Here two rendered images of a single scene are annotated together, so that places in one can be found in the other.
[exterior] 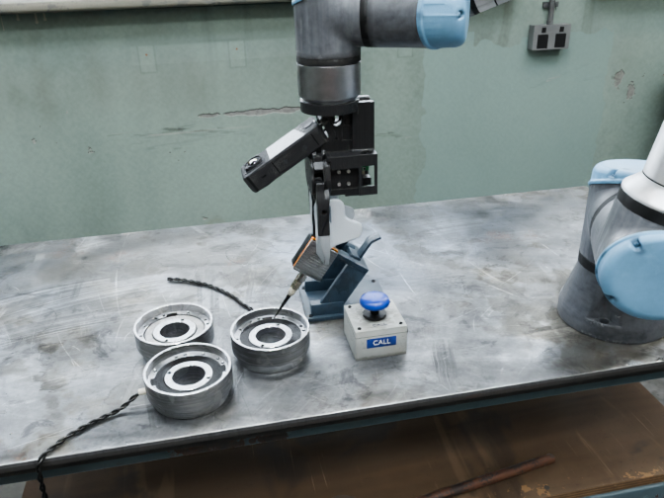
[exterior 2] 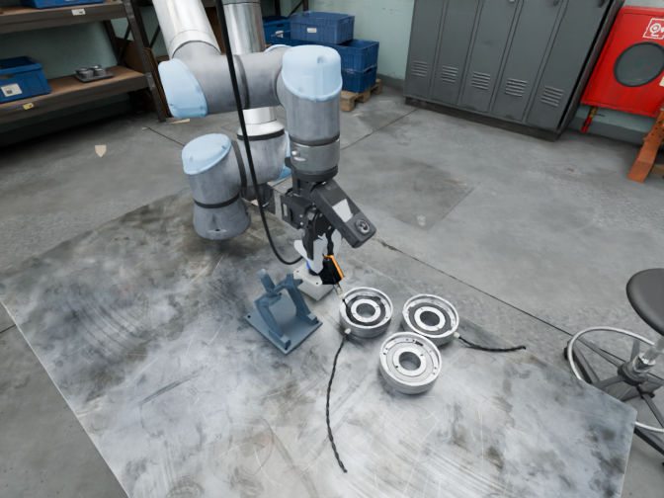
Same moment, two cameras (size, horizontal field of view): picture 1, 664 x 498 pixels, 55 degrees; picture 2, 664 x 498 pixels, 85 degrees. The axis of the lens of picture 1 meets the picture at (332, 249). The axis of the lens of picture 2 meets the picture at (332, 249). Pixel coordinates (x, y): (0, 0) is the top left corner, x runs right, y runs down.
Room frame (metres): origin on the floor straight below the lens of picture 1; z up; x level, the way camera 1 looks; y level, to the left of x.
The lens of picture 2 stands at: (1.07, 0.41, 1.39)
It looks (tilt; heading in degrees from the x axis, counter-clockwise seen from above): 40 degrees down; 231
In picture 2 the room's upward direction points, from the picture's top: straight up
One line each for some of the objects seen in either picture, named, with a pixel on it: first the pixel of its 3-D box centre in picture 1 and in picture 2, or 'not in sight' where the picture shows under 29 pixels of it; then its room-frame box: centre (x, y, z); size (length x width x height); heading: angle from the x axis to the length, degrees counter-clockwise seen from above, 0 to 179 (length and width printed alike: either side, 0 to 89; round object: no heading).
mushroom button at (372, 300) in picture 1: (374, 311); not in sight; (0.73, -0.05, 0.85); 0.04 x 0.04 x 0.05
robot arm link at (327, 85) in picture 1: (328, 80); (313, 150); (0.77, 0.00, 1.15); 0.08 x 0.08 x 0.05
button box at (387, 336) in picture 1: (378, 327); (314, 276); (0.73, -0.06, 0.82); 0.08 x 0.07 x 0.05; 101
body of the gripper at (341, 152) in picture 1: (337, 146); (312, 195); (0.77, -0.01, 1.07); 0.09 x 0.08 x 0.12; 99
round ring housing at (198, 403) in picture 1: (189, 380); (429, 321); (0.63, 0.18, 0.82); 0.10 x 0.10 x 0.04
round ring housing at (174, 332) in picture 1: (175, 335); (408, 364); (0.74, 0.22, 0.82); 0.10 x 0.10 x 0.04
